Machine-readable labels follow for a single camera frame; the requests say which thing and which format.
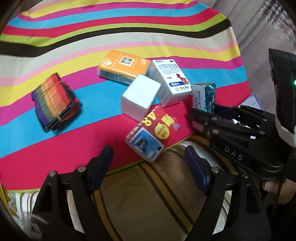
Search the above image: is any teal foil box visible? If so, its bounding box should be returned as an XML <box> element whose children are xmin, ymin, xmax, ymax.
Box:
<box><xmin>192</xmin><ymin>82</ymin><xmax>216</xmax><ymax>113</ymax></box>

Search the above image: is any white blue medicine box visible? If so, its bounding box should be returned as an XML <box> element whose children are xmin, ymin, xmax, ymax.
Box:
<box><xmin>147</xmin><ymin>59</ymin><xmax>192</xmax><ymax>107</ymax></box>

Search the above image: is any red yellow blue box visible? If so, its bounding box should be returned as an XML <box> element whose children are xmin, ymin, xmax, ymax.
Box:
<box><xmin>125</xmin><ymin>106</ymin><xmax>181</xmax><ymax>162</ymax></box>

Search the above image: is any small white cube box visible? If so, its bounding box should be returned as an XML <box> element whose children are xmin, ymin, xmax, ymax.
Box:
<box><xmin>121</xmin><ymin>74</ymin><xmax>161</xmax><ymax>121</ymax></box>

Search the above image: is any orange tissue pack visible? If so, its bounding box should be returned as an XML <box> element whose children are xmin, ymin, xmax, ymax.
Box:
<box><xmin>98</xmin><ymin>50</ymin><xmax>151</xmax><ymax>85</ymax></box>

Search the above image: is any person right hand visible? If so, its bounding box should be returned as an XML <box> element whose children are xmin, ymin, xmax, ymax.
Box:
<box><xmin>262</xmin><ymin>179</ymin><xmax>296</xmax><ymax>204</ymax></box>

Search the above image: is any purple storage box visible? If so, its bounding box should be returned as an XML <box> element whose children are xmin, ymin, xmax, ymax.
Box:
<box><xmin>238</xmin><ymin>94</ymin><xmax>264</xmax><ymax>110</ymax></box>

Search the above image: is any rainbow striped cloth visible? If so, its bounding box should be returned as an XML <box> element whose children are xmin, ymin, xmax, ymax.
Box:
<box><xmin>1</xmin><ymin>1</ymin><xmax>250</xmax><ymax>192</ymax></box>

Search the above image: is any black camera with green light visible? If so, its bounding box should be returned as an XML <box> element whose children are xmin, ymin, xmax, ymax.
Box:
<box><xmin>268</xmin><ymin>49</ymin><xmax>295</xmax><ymax>132</ymax></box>

